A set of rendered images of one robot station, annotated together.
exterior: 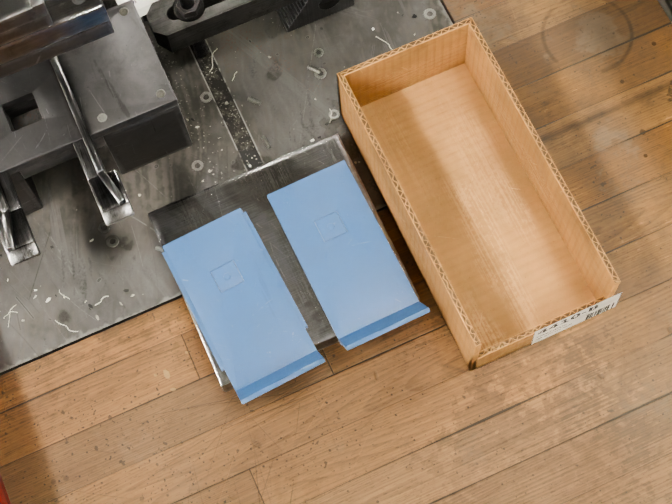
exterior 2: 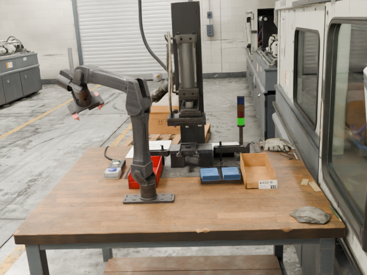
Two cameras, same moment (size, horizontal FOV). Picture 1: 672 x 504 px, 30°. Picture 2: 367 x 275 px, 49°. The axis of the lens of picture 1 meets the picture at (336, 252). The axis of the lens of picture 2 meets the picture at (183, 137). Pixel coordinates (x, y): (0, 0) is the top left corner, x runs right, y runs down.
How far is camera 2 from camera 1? 136 cm
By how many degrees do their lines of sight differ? 55
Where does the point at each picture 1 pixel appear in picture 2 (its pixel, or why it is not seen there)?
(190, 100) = (215, 163)
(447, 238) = (250, 178)
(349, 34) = not seen: hidden behind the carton
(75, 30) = (200, 120)
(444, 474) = (233, 196)
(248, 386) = (205, 179)
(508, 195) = (264, 176)
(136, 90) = (206, 148)
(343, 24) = not seen: hidden behind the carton
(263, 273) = (215, 172)
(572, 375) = (264, 192)
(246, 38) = (229, 160)
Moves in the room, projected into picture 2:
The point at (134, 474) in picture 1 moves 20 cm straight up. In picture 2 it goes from (179, 187) to (177, 142)
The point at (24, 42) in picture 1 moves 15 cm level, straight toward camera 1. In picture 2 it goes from (193, 119) to (195, 127)
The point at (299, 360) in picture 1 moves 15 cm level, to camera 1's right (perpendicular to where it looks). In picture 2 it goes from (215, 178) to (250, 181)
